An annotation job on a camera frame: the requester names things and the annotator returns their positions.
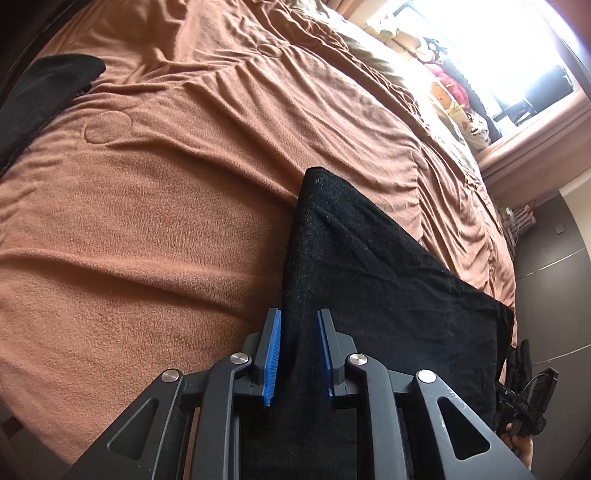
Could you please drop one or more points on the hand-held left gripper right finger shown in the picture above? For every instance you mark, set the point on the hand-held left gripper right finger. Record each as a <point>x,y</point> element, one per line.
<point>323,355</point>

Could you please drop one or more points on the dark cloth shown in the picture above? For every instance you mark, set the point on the dark cloth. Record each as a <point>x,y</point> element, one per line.
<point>46,83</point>

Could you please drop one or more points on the white clothes rack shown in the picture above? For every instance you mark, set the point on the white clothes rack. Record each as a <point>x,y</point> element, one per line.
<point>517,219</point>

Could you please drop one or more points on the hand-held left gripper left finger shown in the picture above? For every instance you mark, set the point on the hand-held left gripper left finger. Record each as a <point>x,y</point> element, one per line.
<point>272,355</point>

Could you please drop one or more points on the brown fleece blanket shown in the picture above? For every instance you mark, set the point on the brown fleece blanket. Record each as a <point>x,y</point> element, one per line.
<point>138,254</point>

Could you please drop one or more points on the bright window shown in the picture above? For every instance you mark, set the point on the bright window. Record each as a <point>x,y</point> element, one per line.
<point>508,46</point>

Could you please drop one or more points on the person's right hand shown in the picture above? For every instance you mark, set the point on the person's right hand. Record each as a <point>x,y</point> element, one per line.
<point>524,450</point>

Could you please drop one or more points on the pink window sill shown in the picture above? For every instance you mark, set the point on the pink window sill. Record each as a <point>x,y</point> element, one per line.
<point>531,138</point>

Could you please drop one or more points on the beige quilt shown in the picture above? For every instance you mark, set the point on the beige quilt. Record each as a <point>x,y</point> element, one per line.
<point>383,50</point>

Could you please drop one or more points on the pile of plush toys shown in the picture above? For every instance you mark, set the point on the pile of plush toys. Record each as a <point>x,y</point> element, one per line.
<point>452,87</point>

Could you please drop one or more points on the black pants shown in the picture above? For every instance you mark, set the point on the black pants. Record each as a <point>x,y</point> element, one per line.
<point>369,300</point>

